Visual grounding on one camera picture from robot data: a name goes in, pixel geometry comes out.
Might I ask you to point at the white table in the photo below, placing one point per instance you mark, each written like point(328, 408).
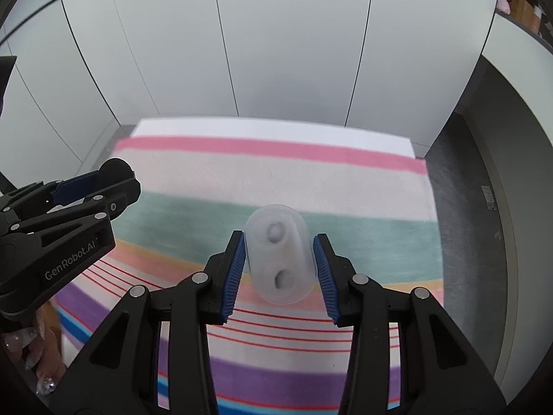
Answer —
point(274, 130)

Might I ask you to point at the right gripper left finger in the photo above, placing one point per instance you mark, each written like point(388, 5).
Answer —
point(116, 371)

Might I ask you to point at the clear oval case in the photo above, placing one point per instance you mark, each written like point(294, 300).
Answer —
point(279, 255)

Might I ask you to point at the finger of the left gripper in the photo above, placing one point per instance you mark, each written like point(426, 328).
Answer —
point(40, 197)
point(111, 200)

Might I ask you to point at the striped colourful cloth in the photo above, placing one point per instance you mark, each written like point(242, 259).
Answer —
point(279, 353)

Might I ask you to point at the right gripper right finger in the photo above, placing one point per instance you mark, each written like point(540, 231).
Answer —
point(407, 354)

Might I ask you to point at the shelf clutter items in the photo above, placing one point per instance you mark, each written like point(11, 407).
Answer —
point(525, 4)

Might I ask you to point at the black makeup puff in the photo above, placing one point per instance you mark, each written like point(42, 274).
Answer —
point(113, 171)

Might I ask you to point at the left hand with nails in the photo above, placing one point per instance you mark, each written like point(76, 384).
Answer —
point(37, 348)

